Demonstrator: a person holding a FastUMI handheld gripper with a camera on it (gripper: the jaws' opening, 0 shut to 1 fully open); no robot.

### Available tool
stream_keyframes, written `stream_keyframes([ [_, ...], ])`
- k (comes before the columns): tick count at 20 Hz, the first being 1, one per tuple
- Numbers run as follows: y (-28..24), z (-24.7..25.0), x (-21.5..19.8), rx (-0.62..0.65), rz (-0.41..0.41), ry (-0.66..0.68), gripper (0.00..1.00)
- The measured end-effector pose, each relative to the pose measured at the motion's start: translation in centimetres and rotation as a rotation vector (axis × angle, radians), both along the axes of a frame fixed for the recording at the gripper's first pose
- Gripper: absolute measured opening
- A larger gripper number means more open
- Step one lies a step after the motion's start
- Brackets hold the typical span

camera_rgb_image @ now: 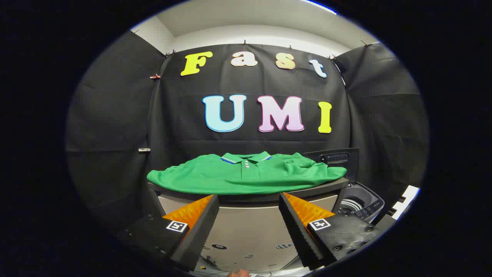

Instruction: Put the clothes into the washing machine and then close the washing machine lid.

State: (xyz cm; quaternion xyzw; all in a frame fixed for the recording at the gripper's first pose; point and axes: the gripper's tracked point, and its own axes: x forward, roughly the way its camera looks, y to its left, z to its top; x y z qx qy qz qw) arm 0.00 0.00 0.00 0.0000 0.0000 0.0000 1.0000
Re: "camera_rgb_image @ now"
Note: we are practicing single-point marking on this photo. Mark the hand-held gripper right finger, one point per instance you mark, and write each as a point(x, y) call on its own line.
point(298, 231)

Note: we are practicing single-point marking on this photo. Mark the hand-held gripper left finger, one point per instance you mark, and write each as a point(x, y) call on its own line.
point(200, 231)

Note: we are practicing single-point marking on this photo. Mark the green polo shirt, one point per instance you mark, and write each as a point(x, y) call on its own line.
point(215, 177)

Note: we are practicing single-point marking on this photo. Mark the grey washing machine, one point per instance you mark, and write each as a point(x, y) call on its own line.
point(363, 202)

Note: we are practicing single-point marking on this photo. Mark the white panel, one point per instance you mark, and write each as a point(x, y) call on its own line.
point(407, 198)

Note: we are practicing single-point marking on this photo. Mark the row of small dark clips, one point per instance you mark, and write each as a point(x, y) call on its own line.
point(244, 42)

